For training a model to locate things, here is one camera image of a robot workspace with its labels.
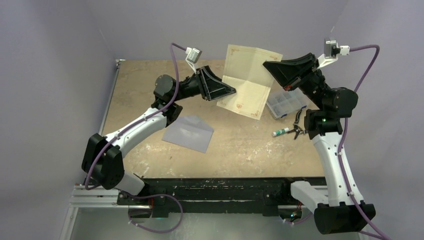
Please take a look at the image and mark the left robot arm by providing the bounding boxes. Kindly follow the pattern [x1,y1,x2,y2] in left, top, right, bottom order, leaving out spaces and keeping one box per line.
[81,65,237,205]

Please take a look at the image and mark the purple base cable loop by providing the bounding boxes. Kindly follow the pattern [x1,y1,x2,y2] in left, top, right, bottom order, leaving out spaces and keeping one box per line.
[128,192,185,234]

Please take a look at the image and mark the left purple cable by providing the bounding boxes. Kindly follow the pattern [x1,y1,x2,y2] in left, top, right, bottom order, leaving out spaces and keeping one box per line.
[84,43,187,191]

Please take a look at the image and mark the grey envelope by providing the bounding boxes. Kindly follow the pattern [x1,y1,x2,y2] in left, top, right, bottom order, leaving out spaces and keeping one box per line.
[162,115,214,153]

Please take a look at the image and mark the black base frame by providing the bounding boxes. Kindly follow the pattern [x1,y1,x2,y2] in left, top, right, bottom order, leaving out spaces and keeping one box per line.
[117,177,327,218]

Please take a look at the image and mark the clear plastic screw box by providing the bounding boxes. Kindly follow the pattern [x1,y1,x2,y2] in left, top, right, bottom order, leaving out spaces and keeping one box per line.
[266,89,310,119]

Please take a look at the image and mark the white green glue stick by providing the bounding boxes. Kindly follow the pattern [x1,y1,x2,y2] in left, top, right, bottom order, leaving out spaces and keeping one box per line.
[272,127,290,137]

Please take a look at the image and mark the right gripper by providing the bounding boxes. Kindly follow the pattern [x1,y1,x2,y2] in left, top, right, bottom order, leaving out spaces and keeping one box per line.
[265,52,331,111]

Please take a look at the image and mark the aluminium rail frame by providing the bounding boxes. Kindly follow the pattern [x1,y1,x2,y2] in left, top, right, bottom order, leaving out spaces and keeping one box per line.
[59,58,125,240]

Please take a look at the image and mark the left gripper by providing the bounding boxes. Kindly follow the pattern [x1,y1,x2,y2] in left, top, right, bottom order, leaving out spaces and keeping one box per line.
[171,66,236,103]

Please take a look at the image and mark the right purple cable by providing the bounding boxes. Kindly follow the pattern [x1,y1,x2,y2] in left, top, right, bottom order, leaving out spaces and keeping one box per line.
[337,44,393,240]

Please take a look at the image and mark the black pliers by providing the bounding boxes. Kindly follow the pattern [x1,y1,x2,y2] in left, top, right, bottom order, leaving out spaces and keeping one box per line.
[287,109,305,140]

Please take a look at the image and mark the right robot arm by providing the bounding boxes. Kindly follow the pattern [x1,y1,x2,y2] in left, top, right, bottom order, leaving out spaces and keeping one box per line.
[263,53,376,235]

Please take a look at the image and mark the cream letter paper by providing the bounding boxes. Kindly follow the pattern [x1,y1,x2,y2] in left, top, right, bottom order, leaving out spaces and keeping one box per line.
[217,44,283,120]

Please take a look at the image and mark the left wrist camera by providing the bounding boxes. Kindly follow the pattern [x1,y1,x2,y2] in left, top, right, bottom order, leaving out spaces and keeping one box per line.
[185,47,202,73]

